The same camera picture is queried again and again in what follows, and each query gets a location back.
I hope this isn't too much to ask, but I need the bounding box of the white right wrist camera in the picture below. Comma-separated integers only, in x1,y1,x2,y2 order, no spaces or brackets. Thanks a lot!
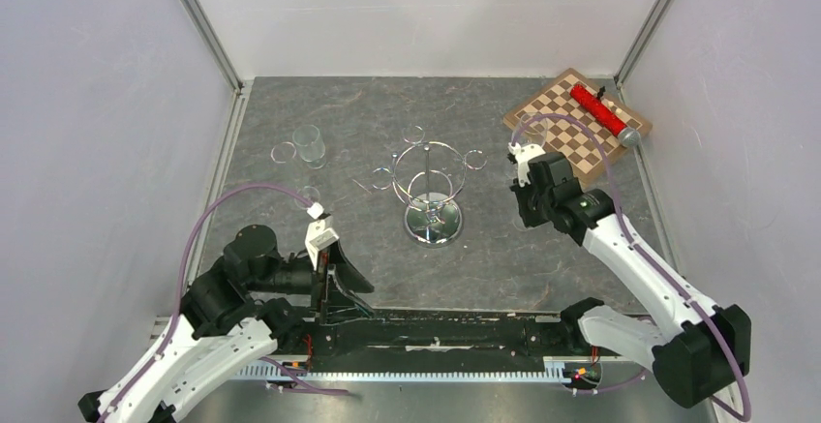
507,142,546,187

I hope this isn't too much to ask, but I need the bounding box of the wooden chessboard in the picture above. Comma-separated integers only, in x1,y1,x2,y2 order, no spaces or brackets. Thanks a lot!
502,68,628,187

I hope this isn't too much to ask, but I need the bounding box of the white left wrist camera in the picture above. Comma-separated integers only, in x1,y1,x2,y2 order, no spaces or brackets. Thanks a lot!
304,202,339,271

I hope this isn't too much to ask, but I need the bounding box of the aluminium frame rail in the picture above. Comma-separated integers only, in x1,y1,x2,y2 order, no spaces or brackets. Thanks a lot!
180,0,244,92

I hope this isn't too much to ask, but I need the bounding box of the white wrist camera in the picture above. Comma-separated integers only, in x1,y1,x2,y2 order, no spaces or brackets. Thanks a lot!
304,202,339,271
507,142,546,187

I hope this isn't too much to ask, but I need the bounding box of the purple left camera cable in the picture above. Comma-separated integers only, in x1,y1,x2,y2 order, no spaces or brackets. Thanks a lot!
92,182,350,423

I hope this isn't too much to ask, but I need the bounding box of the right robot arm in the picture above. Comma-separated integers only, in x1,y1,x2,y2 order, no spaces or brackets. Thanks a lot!
507,144,751,421

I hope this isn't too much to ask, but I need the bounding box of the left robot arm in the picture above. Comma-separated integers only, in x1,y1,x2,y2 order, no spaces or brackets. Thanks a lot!
77,220,374,422

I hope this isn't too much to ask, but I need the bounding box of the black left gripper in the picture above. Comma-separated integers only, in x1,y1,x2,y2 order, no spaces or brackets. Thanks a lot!
249,237,378,323

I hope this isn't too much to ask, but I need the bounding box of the red glitter microphone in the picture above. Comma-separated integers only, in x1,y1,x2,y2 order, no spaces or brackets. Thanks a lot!
569,83,641,148

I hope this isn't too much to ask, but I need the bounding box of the chrome wine glass rack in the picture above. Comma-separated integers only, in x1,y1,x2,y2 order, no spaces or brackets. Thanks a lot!
372,124,487,249

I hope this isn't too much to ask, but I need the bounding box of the clear wine glass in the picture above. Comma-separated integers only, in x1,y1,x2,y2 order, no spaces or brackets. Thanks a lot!
512,213,532,231
292,125,326,169
513,110,547,146
270,141,320,209

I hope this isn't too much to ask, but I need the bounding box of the white cable duct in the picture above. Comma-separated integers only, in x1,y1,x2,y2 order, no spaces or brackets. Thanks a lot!
229,360,571,384

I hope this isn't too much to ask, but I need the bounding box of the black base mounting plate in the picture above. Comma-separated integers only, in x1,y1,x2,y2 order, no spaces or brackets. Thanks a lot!
275,308,614,374

